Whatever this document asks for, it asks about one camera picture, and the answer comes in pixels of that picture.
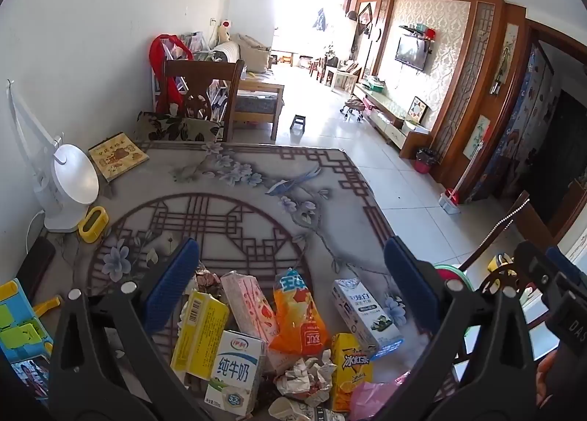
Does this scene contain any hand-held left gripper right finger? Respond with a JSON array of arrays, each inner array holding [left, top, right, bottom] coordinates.
[[376, 236, 542, 421]]

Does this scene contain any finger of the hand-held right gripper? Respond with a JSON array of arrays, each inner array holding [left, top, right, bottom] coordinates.
[[514, 241, 558, 298], [546, 247, 585, 286]]

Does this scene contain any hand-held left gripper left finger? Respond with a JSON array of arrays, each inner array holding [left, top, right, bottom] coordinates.
[[48, 237, 216, 421]]

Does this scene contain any brown wrapper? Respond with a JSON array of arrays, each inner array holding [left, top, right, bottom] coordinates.
[[193, 262, 222, 295]]

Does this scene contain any red bin green rim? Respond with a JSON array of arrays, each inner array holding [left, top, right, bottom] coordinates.
[[433, 264, 475, 339]]

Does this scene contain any blue white milk carton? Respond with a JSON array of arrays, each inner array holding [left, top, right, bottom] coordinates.
[[332, 278, 404, 360]]

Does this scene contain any plain yellow drink carton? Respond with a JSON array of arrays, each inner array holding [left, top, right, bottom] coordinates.
[[171, 290, 230, 378]]

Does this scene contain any pink drink carton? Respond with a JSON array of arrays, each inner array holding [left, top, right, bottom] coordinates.
[[220, 272, 281, 371]]

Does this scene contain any yellow star print carton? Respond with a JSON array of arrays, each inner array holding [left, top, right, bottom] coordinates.
[[330, 333, 374, 413]]

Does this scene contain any orange snack bag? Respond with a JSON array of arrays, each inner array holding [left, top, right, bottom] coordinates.
[[268, 267, 332, 358]]

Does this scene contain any pink plastic bag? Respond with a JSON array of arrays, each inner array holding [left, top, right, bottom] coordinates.
[[349, 370, 416, 421]]

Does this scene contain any white paper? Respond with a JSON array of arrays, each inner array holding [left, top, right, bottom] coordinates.
[[274, 350, 338, 408]]

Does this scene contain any person's right hand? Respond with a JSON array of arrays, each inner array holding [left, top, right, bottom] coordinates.
[[536, 352, 558, 409]]

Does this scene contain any carved wooden dining chair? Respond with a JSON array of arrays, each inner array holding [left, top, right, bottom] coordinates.
[[459, 190, 558, 358], [163, 58, 246, 144]]

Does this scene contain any white dustpan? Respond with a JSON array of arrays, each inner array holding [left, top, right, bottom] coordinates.
[[438, 192, 463, 216]]

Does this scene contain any yellow plastic holder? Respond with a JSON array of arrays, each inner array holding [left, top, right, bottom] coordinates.
[[78, 206, 109, 244]]

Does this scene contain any small red waste bin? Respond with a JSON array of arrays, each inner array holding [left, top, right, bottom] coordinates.
[[414, 148, 440, 174]]

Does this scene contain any black rectangular device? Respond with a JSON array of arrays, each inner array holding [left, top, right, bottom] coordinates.
[[16, 237, 56, 300]]

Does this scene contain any white desk fan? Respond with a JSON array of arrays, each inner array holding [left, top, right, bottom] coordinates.
[[7, 79, 100, 233]]

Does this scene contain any printed door curtain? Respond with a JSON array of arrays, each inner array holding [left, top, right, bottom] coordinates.
[[472, 42, 562, 202]]

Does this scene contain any floral seat cushion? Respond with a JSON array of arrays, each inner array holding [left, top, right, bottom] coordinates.
[[133, 111, 225, 144]]

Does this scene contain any blue green plastic toy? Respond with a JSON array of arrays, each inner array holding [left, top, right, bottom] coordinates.
[[0, 279, 53, 362]]

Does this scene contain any television cabinet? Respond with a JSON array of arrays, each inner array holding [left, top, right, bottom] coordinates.
[[351, 79, 432, 158]]

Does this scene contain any framed geometric picture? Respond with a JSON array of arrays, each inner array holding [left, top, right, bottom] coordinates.
[[406, 97, 429, 126]]

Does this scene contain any printed picture card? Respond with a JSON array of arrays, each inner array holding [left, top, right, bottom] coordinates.
[[9, 354, 51, 403]]

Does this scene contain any round rolling stool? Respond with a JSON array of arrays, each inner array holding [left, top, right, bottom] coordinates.
[[340, 97, 367, 121]]

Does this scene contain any wooden sofa with cushions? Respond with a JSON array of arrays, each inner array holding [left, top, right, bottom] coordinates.
[[211, 33, 286, 142]]

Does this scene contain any red bag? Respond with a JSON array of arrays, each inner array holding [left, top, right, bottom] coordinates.
[[149, 34, 194, 114]]

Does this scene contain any white storage rack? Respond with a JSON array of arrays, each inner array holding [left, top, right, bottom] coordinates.
[[151, 31, 230, 123]]

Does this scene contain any white coiled cord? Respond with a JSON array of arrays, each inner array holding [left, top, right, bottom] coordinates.
[[477, 200, 532, 247]]

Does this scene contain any broom white handle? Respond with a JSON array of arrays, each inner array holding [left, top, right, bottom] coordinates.
[[447, 139, 486, 208]]

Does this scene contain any flower wall picture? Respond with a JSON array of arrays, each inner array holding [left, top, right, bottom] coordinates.
[[463, 116, 491, 160]]

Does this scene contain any white power cable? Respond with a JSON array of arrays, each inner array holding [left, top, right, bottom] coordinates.
[[25, 210, 47, 257]]

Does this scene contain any hanging wall scroll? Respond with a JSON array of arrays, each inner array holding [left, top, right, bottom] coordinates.
[[488, 22, 521, 96]]

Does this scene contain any wall television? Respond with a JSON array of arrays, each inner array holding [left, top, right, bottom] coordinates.
[[395, 34, 429, 72]]

